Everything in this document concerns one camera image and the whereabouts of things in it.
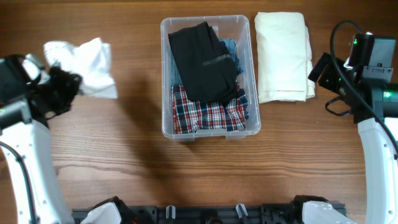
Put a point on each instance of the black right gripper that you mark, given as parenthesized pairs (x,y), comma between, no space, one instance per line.
(326,79)

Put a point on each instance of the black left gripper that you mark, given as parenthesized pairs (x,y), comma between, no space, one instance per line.
(69,85)

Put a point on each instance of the white printed t-shirt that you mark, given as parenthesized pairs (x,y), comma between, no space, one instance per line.
(91,60)

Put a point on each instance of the blue denim jeans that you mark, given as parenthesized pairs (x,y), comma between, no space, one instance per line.
(230,45)

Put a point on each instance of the black garment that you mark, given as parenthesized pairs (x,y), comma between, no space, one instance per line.
(205,66)

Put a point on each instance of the red navy plaid shirt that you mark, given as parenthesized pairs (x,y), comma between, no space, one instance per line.
(192,116)

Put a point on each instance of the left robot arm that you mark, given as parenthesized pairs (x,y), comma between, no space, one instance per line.
(26,140)

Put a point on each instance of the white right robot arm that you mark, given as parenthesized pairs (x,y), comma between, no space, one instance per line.
(372,100)

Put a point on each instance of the folded cream cloth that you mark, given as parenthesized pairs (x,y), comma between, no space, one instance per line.
(284,57)

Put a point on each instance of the clear plastic storage bin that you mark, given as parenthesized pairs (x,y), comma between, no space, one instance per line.
(236,27)

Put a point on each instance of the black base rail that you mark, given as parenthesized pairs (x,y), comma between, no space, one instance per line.
(262,214)

